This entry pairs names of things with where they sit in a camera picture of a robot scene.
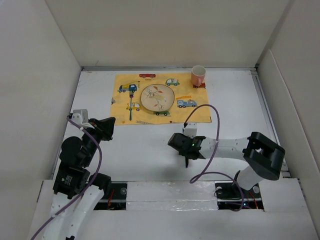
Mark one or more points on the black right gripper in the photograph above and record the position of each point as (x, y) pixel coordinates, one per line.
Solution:
(186, 136)

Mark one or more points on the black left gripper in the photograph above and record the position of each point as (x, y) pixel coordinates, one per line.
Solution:
(105, 126)

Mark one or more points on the iridescent metal knife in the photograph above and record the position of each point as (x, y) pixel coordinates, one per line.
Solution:
(186, 162)

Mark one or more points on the beige bird pattern plate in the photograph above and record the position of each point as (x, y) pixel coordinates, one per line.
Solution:
(157, 97)

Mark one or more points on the yellow vehicle print cloth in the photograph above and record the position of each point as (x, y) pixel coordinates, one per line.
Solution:
(189, 104)

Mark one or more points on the pink cup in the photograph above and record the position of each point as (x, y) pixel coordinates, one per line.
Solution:
(198, 74)

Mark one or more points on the iridescent metal fork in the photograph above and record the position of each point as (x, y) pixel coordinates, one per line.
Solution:
(131, 95)

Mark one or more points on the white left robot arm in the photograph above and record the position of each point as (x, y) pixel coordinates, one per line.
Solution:
(76, 191)

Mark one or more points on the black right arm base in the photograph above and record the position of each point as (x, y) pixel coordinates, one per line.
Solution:
(240, 192)

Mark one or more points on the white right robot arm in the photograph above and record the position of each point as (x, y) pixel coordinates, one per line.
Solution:
(264, 156)

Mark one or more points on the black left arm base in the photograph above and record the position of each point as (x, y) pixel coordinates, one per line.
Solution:
(116, 200)

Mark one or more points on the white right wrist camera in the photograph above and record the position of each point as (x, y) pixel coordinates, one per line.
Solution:
(190, 129)

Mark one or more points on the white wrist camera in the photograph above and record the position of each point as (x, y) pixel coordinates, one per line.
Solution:
(79, 117)
(190, 129)

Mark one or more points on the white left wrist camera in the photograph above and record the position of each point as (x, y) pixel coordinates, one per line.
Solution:
(79, 117)

